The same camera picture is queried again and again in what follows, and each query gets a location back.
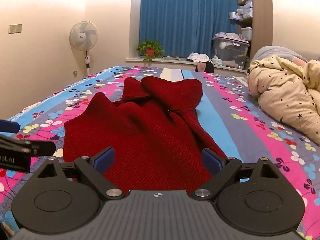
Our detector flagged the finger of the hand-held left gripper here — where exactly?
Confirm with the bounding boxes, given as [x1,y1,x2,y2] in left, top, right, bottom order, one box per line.
[0,134,56,157]
[0,120,20,134]

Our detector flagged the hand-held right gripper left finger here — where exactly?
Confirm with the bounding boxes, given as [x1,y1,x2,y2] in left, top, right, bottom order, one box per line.
[37,147,125,201]

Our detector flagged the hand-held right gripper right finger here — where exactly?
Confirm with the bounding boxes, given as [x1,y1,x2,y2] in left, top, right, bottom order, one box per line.
[191,149,282,202]

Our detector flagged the red knit sweater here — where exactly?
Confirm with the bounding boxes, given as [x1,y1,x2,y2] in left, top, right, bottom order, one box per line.
[63,76,242,196]

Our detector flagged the pile of white clothes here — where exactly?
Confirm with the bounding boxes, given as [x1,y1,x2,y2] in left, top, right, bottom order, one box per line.
[186,52,210,63]

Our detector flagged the floral striped bed sheet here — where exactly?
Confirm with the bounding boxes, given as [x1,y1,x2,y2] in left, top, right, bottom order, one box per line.
[0,66,320,240]

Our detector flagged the cream star print quilt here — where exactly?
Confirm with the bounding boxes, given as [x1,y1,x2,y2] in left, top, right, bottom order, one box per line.
[246,55,320,147]

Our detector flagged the white windowsill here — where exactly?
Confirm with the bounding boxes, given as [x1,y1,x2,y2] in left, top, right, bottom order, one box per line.
[125,57,248,73]

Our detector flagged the clear plastic storage bin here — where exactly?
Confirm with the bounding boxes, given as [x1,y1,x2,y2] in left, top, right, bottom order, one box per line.
[212,32,250,68]

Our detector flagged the white standing fan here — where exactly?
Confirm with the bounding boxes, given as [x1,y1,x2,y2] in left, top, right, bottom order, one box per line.
[69,21,98,77]

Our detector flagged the potted green plant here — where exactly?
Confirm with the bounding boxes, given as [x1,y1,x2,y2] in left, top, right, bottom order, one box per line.
[136,40,165,62]

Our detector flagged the grey pillow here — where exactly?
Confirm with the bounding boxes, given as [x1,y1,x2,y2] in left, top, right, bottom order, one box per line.
[251,46,309,67]

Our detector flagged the small white storage box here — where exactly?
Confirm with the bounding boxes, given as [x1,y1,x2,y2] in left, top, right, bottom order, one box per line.
[241,27,253,40]

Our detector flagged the blue curtain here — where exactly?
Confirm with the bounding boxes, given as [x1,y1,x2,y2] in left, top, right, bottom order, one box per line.
[139,0,238,58]

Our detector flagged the white packages on shelf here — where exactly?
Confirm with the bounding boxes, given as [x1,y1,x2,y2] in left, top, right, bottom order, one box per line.
[229,0,253,21]

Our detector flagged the wooden bookshelf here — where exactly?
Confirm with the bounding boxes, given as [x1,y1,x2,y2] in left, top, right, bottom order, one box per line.
[236,0,273,67]

